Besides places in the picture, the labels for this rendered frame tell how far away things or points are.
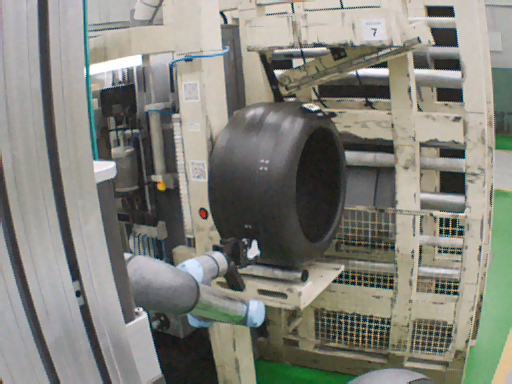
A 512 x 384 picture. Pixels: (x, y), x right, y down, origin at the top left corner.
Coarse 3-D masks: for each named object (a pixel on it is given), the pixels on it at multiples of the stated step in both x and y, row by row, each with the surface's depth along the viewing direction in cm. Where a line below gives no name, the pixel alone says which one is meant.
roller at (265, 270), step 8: (256, 264) 177; (264, 264) 176; (240, 272) 180; (248, 272) 178; (256, 272) 176; (264, 272) 174; (272, 272) 173; (280, 272) 171; (288, 272) 170; (296, 272) 168; (304, 272) 167; (288, 280) 170; (296, 280) 168; (304, 280) 168
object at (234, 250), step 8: (224, 240) 150; (232, 240) 152; (240, 240) 153; (248, 240) 152; (216, 248) 146; (224, 248) 144; (232, 248) 148; (240, 248) 148; (224, 256) 144; (232, 256) 149; (240, 256) 149; (240, 264) 150
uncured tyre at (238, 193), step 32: (224, 128) 167; (256, 128) 159; (288, 128) 157; (320, 128) 175; (224, 160) 160; (256, 160) 154; (288, 160) 153; (320, 160) 200; (224, 192) 159; (256, 192) 153; (288, 192) 154; (320, 192) 201; (224, 224) 163; (256, 224) 156; (288, 224) 156; (320, 224) 196; (288, 256) 163
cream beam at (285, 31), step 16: (272, 16) 184; (288, 16) 180; (304, 16) 177; (320, 16) 173; (336, 16) 170; (352, 16) 167; (368, 16) 164; (384, 16) 160; (400, 16) 172; (256, 32) 189; (272, 32) 185; (288, 32) 182; (304, 32) 179; (320, 32) 175; (336, 32) 172; (352, 32) 169; (400, 32) 170; (256, 48) 191; (272, 48) 188; (288, 48) 184; (304, 48) 204
